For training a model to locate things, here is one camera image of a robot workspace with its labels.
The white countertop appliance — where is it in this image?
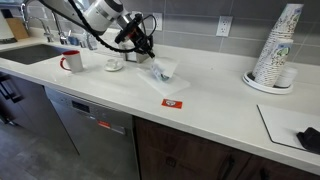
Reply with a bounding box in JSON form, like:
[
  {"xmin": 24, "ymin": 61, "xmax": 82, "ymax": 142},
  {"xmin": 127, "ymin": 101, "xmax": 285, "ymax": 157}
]
[{"xmin": 0, "ymin": 9, "xmax": 17, "ymax": 45}]

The round white tray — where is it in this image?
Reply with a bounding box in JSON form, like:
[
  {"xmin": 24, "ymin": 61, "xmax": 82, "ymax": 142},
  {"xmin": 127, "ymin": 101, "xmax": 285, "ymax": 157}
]
[{"xmin": 242, "ymin": 70, "xmax": 295, "ymax": 96}]

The stainless steel dishwasher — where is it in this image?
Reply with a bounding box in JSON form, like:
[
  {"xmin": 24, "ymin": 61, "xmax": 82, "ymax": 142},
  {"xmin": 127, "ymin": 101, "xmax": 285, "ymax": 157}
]
[{"xmin": 44, "ymin": 85, "xmax": 141, "ymax": 180}]

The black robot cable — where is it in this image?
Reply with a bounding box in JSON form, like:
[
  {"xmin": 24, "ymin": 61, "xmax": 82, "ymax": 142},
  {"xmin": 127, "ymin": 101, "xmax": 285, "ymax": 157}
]
[{"xmin": 38, "ymin": 0, "xmax": 158, "ymax": 54}]

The black cabinet door handle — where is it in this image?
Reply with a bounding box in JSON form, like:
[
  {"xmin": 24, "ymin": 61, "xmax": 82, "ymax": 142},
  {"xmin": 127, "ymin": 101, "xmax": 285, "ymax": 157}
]
[{"xmin": 218, "ymin": 154, "xmax": 236, "ymax": 180}]

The small white espresso cup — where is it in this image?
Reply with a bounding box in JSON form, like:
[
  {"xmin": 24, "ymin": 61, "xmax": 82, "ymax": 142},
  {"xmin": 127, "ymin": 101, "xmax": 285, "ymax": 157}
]
[{"xmin": 106, "ymin": 58, "xmax": 120, "ymax": 70}]

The clear soap bottle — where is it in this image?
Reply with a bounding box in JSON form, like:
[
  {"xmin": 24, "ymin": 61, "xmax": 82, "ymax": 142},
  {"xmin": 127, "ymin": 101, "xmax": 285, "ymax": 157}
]
[{"xmin": 83, "ymin": 30, "xmax": 98, "ymax": 51}]

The white mug red handle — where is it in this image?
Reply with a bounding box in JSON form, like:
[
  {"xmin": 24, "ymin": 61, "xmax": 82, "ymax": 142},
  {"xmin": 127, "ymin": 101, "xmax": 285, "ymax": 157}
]
[{"xmin": 59, "ymin": 49, "xmax": 85, "ymax": 74}]

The blue sponge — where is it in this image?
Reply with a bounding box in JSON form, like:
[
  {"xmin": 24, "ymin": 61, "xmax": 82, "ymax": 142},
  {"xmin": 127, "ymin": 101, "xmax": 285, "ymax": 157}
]
[{"xmin": 67, "ymin": 35, "xmax": 81, "ymax": 47}]

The tall chrome kitchen faucet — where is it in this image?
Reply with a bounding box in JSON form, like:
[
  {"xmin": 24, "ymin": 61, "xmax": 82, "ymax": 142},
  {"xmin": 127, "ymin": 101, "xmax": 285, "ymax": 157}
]
[{"xmin": 20, "ymin": 0, "xmax": 68, "ymax": 45}]

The black cloth object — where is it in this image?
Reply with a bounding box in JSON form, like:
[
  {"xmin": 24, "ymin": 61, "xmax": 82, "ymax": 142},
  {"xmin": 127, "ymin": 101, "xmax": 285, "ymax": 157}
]
[{"xmin": 296, "ymin": 126, "xmax": 320, "ymax": 155}]

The white mat black edge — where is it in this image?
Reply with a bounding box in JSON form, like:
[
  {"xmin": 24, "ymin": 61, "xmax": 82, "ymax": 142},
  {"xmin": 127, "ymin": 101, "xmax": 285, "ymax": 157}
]
[{"xmin": 256, "ymin": 104, "xmax": 320, "ymax": 155}]

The tall stack of paper cups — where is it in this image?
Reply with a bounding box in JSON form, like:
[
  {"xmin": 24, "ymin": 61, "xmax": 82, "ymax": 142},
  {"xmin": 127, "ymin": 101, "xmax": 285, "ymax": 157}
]
[{"xmin": 251, "ymin": 3, "xmax": 305, "ymax": 79}]

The gray napkin dispenser box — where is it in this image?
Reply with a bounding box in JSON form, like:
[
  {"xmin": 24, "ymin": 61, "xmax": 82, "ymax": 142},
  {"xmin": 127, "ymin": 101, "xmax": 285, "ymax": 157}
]
[{"xmin": 122, "ymin": 41, "xmax": 151, "ymax": 64}]

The dark wood cabinet door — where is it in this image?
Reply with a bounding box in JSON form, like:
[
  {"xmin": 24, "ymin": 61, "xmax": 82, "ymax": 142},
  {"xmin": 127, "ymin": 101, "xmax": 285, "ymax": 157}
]
[
  {"xmin": 133, "ymin": 115, "xmax": 253, "ymax": 180},
  {"xmin": 236, "ymin": 154, "xmax": 320, "ymax": 180}
]

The short stack of paper cups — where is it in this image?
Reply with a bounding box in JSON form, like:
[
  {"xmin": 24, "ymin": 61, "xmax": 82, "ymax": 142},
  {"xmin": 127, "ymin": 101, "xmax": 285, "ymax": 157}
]
[{"xmin": 254, "ymin": 37, "xmax": 295, "ymax": 88}]

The white wall outlet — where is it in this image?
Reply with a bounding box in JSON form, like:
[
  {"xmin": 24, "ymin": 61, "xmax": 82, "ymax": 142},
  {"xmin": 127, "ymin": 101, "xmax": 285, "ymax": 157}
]
[
  {"xmin": 152, "ymin": 12, "xmax": 164, "ymax": 32},
  {"xmin": 215, "ymin": 15, "xmax": 234, "ymax": 38}
]

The small chrome faucet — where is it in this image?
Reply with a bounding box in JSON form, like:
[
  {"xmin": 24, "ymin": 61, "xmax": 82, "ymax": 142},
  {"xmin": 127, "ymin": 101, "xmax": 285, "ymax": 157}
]
[{"xmin": 28, "ymin": 16, "xmax": 55, "ymax": 43}]

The stack of white lids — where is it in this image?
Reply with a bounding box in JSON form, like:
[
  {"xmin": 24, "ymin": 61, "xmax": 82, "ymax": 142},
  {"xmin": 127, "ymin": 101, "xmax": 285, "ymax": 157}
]
[{"xmin": 274, "ymin": 66, "xmax": 298, "ymax": 89}]

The dark undermount sink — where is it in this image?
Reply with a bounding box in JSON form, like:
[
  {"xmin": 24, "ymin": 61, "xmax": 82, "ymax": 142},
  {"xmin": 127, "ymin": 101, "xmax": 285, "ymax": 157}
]
[{"xmin": 0, "ymin": 44, "xmax": 70, "ymax": 66}]

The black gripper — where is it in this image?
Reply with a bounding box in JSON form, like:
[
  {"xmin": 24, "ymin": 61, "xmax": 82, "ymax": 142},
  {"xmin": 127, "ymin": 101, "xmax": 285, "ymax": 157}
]
[{"xmin": 114, "ymin": 13, "xmax": 157, "ymax": 60}]

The wooden cutting board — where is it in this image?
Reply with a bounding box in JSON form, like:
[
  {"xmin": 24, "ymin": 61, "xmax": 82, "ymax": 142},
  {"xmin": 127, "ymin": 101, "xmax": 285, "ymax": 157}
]
[{"xmin": 5, "ymin": 17, "xmax": 30, "ymax": 42}]

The dark cabinet with black handles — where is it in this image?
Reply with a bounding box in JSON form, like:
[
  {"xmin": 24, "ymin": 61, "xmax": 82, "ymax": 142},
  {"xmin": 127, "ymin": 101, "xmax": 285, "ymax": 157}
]
[{"xmin": 0, "ymin": 71, "xmax": 80, "ymax": 156}]

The small white saucer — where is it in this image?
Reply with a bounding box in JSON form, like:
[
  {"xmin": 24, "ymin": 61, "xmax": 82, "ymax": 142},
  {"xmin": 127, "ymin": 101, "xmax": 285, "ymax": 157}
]
[{"xmin": 103, "ymin": 62, "xmax": 124, "ymax": 73}]

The red card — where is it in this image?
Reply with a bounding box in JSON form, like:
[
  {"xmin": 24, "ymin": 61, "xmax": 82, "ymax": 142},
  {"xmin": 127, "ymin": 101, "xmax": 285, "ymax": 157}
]
[{"xmin": 161, "ymin": 98, "xmax": 184, "ymax": 110}]

